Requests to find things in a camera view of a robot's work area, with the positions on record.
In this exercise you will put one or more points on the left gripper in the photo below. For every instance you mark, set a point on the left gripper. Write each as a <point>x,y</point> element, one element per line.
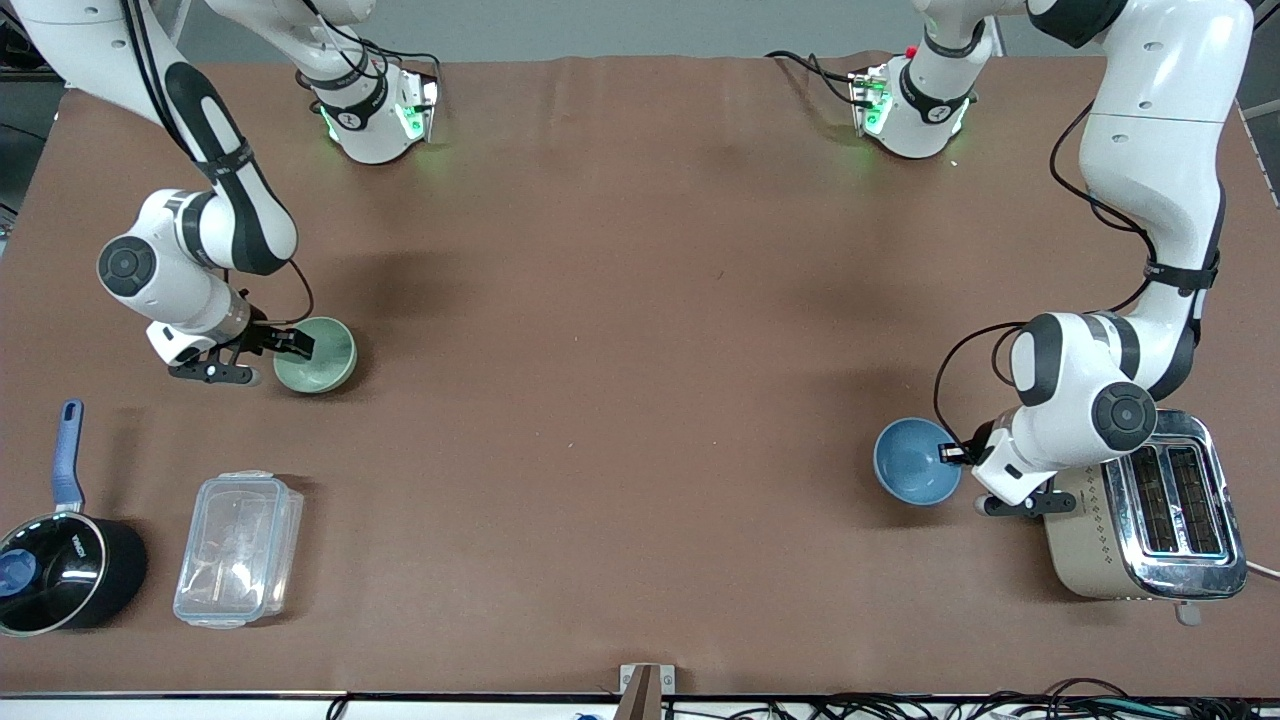
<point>981,440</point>

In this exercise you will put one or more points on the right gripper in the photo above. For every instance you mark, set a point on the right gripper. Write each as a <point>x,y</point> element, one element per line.
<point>268,338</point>

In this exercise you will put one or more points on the green bowl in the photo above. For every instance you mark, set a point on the green bowl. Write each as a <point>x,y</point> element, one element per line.
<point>322,362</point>

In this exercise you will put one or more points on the blue bowl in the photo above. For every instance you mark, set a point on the blue bowl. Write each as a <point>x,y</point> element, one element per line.
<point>910,465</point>

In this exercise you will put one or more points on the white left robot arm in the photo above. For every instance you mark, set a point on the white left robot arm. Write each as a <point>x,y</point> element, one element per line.
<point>1150,170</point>

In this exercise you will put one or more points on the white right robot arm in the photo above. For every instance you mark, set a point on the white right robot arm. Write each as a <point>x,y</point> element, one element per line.
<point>240,215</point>

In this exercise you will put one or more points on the beige chrome toaster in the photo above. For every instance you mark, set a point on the beige chrome toaster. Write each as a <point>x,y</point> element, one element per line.
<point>1150,520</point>

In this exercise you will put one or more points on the clear plastic food container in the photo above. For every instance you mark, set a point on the clear plastic food container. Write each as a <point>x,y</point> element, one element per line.
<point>238,548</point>

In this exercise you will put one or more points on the brown table mat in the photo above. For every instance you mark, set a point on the brown table mat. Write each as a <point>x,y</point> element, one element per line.
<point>640,400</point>

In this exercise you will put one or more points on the glass pot lid blue knob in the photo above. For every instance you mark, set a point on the glass pot lid blue knob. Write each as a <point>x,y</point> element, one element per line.
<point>45,575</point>

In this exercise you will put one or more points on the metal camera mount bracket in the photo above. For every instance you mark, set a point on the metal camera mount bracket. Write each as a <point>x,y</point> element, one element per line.
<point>646,688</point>

